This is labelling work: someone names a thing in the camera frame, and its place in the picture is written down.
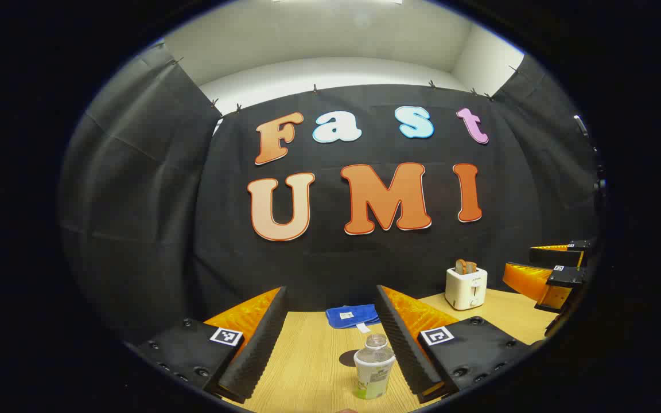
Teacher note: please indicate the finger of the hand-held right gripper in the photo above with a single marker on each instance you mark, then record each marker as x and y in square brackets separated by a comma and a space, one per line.
[531, 279]
[554, 256]

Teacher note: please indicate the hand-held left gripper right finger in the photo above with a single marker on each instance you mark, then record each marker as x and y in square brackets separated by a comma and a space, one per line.
[402, 344]

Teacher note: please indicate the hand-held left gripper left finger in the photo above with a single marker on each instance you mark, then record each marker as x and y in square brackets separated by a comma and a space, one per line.
[256, 350]

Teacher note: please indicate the clear water bottle green label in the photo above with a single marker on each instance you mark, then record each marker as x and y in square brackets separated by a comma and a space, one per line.
[373, 373]

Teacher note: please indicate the dark round coaster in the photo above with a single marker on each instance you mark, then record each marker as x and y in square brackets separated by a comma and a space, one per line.
[347, 358]

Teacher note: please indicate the blue folded towel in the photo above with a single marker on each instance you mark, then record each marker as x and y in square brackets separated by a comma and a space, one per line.
[350, 315]

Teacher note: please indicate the brown toast slice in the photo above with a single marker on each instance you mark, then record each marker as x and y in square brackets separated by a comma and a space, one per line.
[460, 267]
[471, 266]

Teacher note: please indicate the white toaster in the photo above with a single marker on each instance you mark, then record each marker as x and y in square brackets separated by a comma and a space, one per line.
[465, 289]

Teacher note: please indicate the black backdrop cloth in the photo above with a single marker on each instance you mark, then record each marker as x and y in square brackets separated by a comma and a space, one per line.
[336, 258]

